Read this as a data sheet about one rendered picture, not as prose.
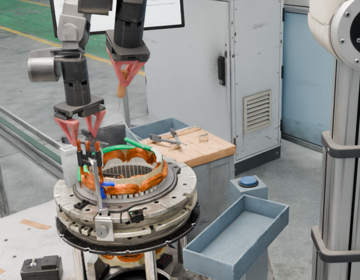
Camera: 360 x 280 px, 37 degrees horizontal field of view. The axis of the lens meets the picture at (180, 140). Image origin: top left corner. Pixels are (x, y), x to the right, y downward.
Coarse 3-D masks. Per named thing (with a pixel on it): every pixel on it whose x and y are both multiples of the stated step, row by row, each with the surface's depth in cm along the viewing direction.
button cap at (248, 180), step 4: (244, 176) 133; (248, 176) 132; (240, 180) 131; (244, 180) 130; (248, 180) 130; (252, 180) 130; (256, 180) 131; (244, 184) 130; (248, 184) 129; (252, 184) 130
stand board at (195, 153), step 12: (192, 132) 156; (204, 132) 156; (156, 144) 149; (168, 144) 148; (192, 144) 148; (204, 144) 147; (216, 144) 147; (228, 144) 146; (168, 156) 141; (180, 156) 141; (192, 156) 140; (204, 156) 141; (216, 156) 143
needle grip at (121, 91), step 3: (123, 69) 111; (123, 72) 110; (126, 72) 110; (123, 75) 110; (126, 75) 110; (126, 78) 111; (120, 84) 111; (120, 87) 112; (123, 87) 112; (117, 90) 113; (120, 90) 112; (123, 90) 112; (117, 93) 113; (120, 93) 112; (123, 93) 113; (120, 96) 113; (123, 96) 113
